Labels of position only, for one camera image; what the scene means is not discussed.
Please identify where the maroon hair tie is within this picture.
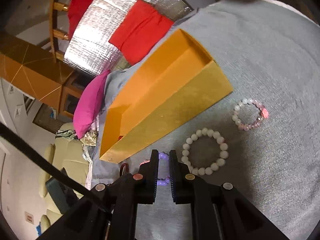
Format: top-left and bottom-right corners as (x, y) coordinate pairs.
(119, 162), (130, 177)

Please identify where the purple bead bracelet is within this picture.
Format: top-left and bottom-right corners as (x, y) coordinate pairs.
(156, 151), (171, 186)

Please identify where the pink crystal bead bracelet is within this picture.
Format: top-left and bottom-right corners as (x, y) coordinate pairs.
(231, 97), (270, 131)

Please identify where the beige sofa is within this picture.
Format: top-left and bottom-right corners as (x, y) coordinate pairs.
(39, 135), (89, 233)

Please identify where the grey blanket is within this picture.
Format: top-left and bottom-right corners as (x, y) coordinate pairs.
(85, 0), (320, 240)

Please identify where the pink pillow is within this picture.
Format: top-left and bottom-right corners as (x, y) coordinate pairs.
(73, 70), (111, 139)

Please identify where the orange cardboard box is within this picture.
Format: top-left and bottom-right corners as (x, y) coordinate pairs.
(99, 29), (233, 164)

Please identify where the silver foil insulation sheet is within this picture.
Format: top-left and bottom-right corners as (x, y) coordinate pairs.
(63, 0), (192, 76)

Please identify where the wooden cabinet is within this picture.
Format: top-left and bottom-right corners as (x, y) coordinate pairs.
(1, 31), (84, 119)

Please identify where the red pillow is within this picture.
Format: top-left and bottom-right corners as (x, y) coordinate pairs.
(108, 0), (174, 65)

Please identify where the black cable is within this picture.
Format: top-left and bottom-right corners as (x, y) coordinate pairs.
(0, 121), (108, 213)

